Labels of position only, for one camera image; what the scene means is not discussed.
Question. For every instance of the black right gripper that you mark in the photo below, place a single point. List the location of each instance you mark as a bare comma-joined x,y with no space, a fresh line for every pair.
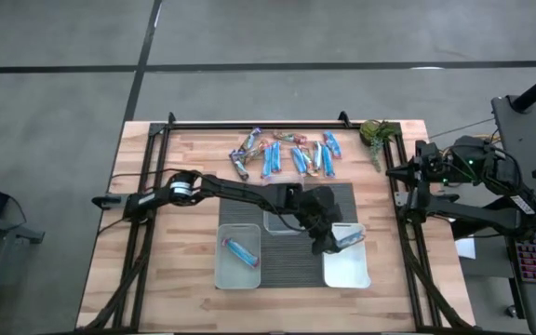
433,173

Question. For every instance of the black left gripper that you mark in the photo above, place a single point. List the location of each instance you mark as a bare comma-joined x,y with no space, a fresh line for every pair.
319,207

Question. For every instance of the light blue granola bar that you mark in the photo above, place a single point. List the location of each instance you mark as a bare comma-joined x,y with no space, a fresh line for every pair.
332,144
317,153

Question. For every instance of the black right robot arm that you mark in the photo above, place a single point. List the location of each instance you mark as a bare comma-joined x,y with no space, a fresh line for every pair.
505,218

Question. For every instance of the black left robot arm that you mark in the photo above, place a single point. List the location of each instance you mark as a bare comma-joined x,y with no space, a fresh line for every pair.
249,191

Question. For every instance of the green and orange granola bar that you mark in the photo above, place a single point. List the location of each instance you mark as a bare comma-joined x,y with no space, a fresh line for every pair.
309,163
256,152

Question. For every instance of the white plastic bin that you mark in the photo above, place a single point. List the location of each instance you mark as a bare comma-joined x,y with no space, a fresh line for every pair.
347,270

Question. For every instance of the dark woven placemat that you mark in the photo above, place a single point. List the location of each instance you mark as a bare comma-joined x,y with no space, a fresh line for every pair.
291,260

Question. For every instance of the potted succulent plant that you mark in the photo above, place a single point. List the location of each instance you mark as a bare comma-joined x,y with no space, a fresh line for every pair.
374,131

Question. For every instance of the clear plastic bin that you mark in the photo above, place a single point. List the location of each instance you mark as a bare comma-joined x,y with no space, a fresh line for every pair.
275,224

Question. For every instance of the black diagonal strut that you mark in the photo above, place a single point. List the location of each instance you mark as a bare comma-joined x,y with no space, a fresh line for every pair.
468,228

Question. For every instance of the white paper sheet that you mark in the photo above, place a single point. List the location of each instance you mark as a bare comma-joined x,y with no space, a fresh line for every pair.
465,246

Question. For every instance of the frosted translucent plastic bin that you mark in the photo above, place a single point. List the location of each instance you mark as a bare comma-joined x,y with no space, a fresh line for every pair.
231,274

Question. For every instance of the grey workstation desk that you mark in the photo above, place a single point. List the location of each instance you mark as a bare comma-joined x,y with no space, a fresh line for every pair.
524,139

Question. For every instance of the grey metal corner bracket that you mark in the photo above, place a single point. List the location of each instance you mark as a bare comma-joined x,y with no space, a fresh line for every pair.
401,199

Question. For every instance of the black aluminium table frame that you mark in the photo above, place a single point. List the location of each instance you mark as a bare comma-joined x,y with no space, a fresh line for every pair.
249,125

